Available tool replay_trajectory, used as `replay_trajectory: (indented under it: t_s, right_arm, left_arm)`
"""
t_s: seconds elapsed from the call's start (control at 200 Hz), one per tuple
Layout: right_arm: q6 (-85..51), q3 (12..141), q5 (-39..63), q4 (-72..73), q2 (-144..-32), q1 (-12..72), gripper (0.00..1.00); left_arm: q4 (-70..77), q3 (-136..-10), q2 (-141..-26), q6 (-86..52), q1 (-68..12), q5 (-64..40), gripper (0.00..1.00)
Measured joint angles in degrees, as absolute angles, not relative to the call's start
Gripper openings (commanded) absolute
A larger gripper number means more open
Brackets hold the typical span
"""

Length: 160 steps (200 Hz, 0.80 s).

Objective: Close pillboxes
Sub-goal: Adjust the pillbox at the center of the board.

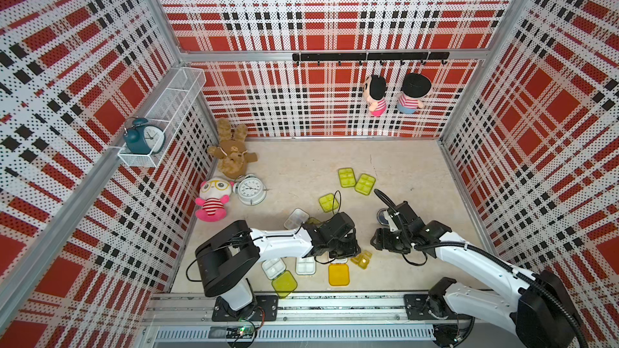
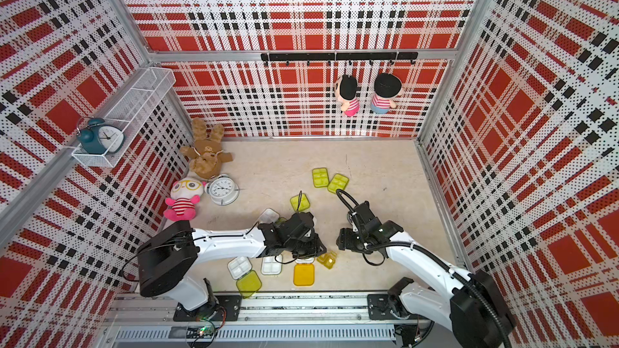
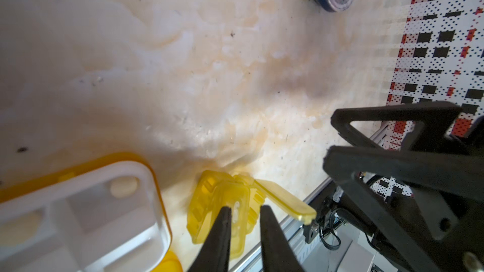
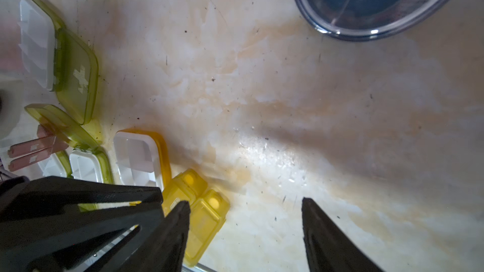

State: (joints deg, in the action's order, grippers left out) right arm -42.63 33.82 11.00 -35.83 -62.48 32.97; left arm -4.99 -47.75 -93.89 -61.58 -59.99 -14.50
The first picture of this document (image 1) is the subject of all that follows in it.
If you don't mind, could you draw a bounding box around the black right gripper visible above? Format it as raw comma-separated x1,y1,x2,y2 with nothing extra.
370,227,413,256

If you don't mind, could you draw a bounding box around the small yellow transparent pillbox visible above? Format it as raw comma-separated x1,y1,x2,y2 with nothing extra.
351,251,372,270

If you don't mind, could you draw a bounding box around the green pillbox with cross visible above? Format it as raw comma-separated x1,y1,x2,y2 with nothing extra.
319,193,340,213

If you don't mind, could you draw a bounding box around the green pillbox white tray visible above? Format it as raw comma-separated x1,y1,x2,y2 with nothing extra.
355,173,377,196

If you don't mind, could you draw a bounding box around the round blue pillbox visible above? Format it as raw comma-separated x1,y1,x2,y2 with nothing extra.
377,208,389,227

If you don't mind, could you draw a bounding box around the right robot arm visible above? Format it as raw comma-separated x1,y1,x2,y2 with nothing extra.
371,191,588,347

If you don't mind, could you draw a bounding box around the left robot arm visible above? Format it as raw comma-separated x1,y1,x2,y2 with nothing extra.
195,212,361,311

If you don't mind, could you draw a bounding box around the open green pillbox front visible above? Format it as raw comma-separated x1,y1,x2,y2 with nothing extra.
261,259,298,299

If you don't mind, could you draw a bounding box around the white alarm clock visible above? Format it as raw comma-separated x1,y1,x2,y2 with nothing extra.
233,174,267,206

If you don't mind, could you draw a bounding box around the pink owl plush toy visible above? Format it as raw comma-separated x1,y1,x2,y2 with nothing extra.
195,178,234,222

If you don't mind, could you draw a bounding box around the brown teddy bear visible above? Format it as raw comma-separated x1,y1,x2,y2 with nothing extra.
207,119,258,179

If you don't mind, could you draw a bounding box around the pink dressed hanging doll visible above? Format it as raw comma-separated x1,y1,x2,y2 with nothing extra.
363,75,387,118

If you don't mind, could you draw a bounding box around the blue dressed hanging doll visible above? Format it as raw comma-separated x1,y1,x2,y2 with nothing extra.
397,73,431,114

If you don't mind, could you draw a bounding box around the teal alarm clock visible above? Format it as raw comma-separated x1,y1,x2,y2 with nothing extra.
123,117,165,155

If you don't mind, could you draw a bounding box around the black hook rail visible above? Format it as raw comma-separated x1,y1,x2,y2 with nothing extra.
292,52,451,63

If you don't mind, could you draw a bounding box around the metal base rail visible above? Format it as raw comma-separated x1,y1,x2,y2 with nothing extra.
135,292,522,347

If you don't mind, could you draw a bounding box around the white wire shelf basket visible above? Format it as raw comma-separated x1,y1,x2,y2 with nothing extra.
118,67,206,169

